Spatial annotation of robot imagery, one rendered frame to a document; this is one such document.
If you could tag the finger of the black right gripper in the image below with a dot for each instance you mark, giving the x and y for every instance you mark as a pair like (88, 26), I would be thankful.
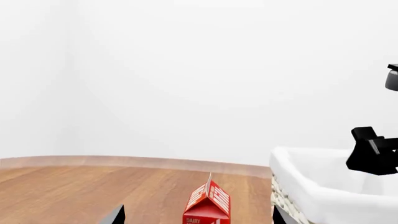
(363, 133)

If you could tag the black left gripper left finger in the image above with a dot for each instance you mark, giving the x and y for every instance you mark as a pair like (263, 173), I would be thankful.
(116, 218)

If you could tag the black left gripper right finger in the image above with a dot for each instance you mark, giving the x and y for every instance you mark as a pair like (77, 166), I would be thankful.
(281, 218)

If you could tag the wicker basket with white liner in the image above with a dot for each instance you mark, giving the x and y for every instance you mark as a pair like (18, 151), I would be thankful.
(323, 177)

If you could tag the light wooden baseboard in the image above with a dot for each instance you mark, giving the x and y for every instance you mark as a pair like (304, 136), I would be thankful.
(133, 161)

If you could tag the red milk carton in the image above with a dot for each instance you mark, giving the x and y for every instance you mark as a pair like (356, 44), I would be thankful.
(206, 210)

